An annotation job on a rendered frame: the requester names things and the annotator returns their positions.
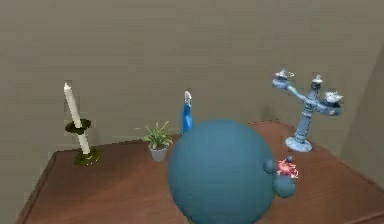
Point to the round teal lamp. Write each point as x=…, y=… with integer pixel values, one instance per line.
x=220, y=173

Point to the brown wooden chest of drawers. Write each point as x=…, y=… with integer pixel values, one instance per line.
x=110, y=186

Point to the blue slender bottle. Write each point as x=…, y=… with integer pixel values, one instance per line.
x=187, y=116

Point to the small green potted plant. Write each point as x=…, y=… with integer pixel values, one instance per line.
x=158, y=140

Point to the small red figurine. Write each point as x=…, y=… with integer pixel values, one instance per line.
x=286, y=168

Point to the blue grey candelabra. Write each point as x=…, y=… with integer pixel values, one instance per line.
x=308, y=110

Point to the white candle in green holder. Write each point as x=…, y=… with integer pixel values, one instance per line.
x=76, y=117

